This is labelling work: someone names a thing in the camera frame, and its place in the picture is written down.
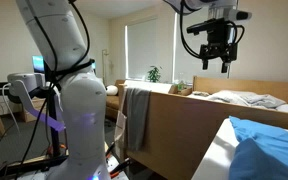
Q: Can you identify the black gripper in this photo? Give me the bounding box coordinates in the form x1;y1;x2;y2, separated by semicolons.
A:
199;23;238;74

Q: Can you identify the blue shirt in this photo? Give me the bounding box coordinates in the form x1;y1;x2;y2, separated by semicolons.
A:
228;115;288;180

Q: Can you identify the wooden bed footboard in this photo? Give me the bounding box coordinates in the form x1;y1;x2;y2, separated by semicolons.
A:
118;83;288;180

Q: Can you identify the small wooden tray box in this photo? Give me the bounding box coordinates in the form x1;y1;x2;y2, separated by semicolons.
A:
168;83;193;97

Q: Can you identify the white crumpled duvet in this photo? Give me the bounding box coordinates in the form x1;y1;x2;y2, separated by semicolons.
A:
192;89;287;109

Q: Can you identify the green potted plant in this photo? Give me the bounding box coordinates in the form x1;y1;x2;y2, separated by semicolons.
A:
146;65;163;83

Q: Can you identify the narrow white window blind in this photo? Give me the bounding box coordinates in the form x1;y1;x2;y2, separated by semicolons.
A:
126;18;159;80

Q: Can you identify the white desk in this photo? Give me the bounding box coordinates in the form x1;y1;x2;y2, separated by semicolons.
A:
191;118;288;180

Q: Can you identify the grey towel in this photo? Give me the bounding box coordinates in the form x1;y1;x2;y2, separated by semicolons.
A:
123;87;152;152

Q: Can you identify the round white cushion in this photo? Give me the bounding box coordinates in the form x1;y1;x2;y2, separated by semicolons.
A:
105;84;119;96

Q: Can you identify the brown couch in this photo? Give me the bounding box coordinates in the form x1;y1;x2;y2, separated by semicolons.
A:
104;79;127;121

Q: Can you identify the slim floor lamp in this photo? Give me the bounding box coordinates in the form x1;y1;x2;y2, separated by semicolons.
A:
101;49;111;86

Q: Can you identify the white hanging tote bag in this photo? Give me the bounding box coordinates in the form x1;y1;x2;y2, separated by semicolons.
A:
113;99;128;151

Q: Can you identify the black red clamp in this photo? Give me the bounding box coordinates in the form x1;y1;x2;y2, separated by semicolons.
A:
105;141;132;179

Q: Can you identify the black tripod pole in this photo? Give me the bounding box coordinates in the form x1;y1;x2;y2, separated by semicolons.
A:
45;71;62;158

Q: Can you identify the glowing blue computer monitor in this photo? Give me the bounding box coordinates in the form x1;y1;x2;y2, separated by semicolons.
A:
31;54;97;74

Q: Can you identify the brown cardboard box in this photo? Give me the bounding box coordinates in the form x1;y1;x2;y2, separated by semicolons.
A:
18;97;48;123

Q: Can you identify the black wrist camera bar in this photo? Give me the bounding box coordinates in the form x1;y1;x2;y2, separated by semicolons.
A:
186;18;233;36

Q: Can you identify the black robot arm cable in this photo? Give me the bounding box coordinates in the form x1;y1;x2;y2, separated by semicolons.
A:
15;0;246;174

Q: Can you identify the grey white camera mount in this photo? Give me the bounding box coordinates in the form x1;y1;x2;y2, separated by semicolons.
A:
6;72;65;133

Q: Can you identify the black robot cart frame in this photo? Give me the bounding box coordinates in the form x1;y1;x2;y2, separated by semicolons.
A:
0;153;68;180

